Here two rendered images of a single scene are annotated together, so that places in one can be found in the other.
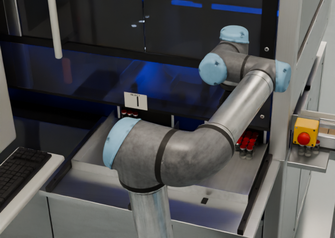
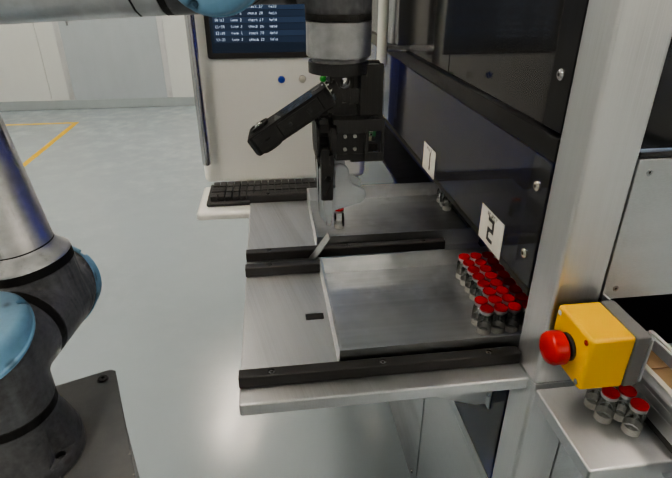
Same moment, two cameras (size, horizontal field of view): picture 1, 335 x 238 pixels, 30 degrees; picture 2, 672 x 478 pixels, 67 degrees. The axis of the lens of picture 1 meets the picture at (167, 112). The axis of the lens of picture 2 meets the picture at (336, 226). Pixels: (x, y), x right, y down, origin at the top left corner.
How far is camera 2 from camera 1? 159 cm
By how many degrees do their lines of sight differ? 54
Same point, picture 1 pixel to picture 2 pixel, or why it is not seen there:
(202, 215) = (274, 325)
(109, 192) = (277, 235)
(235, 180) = (397, 334)
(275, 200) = (508, 460)
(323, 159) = (622, 455)
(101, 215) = not seen: hidden behind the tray
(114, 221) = not seen: hidden behind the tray
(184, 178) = not seen: outside the picture
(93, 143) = (369, 198)
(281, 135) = (539, 317)
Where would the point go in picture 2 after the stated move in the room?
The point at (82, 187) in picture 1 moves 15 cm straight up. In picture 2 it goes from (274, 216) to (270, 154)
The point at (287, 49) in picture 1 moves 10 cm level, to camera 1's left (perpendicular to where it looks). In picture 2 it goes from (591, 76) to (519, 62)
